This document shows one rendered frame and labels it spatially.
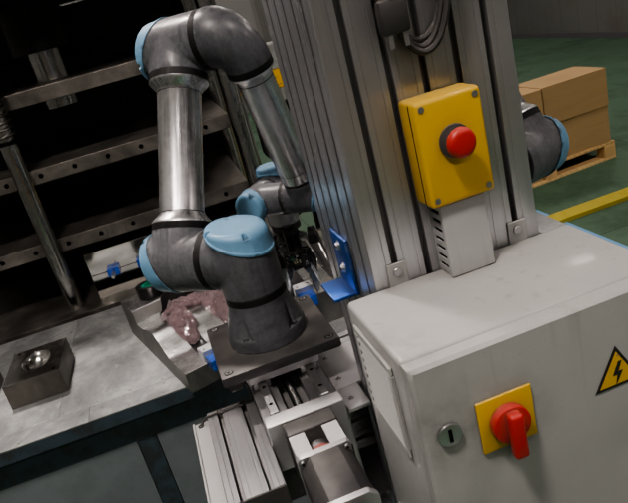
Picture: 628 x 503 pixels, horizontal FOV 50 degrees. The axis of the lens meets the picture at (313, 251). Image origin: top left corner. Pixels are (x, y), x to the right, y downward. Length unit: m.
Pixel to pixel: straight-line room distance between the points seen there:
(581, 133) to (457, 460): 4.36
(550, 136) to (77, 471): 1.38
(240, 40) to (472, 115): 0.59
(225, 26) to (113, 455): 1.11
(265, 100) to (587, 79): 3.84
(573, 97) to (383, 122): 4.14
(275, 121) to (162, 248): 0.34
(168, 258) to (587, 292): 0.75
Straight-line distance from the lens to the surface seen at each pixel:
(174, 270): 1.25
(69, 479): 1.91
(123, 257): 2.50
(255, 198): 1.50
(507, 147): 0.93
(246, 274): 1.18
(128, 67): 2.42
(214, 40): 1.30
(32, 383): 1.94
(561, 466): 0.88
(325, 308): 1.77
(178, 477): 1.92
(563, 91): 4.90
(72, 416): 1.81
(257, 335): 1.22
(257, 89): 1.34
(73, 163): 2.43
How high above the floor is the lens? 1.62
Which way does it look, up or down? 21 degrees down
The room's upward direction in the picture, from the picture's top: 15 degrees counter-clockwise
